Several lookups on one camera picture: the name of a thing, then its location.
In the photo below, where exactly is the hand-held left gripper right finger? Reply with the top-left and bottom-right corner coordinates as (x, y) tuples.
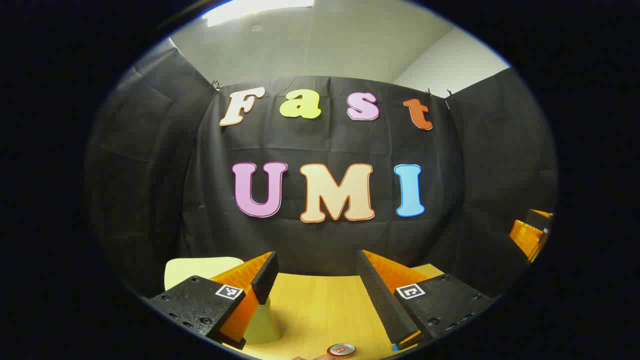
(356, 249), (496, 352)

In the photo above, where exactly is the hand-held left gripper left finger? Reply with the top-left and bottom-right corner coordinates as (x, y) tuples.
(148, 251), (280, 351)

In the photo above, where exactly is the red pop can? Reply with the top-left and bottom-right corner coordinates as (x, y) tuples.
(327, 343), (357, 360)

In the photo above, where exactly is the pale green desktop garbage bin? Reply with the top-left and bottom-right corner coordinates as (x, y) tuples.
(164, 257), (282, 346)

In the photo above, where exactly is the wooden desktop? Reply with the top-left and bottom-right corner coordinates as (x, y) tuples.
(222, 264), (446, 360)

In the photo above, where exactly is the black backdrop cloth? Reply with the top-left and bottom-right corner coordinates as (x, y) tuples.
(85, 47), (558, 301)

